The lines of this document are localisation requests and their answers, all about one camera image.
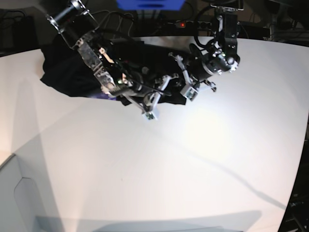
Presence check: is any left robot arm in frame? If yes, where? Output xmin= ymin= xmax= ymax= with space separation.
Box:
xmin=169 ymin=0 xmax=243 ymax=99

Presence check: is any black power strip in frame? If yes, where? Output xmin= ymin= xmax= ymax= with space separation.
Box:
xmin=162 ymin=20 xmax=271 ymax=39

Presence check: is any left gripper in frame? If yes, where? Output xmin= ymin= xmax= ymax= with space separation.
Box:
xmin=169 ymin=52 xmax=217 ymax=92

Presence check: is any blue plastic box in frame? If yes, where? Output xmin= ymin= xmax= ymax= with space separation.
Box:
xmin=116 ymin=0 xmax=185 ymax=11

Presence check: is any black box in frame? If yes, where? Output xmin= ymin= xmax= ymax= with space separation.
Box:
xmin=12 ymin=16 xmax=39 ymax=49

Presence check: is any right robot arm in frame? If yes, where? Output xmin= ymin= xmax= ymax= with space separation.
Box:
xmin=40 ymin=0 xmax=186 ymax=116

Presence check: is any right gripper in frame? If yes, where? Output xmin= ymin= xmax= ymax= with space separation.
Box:
xmin=123 ymin=75 xmax=180 ymax=114

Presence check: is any white cable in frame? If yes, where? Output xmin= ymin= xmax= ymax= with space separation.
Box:
xmin=103 ymin=11 xmax=136 ymax=39

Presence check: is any black T-shirt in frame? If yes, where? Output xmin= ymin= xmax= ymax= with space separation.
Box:
xmin=41 ymin=36 xmax=191 ymax=106

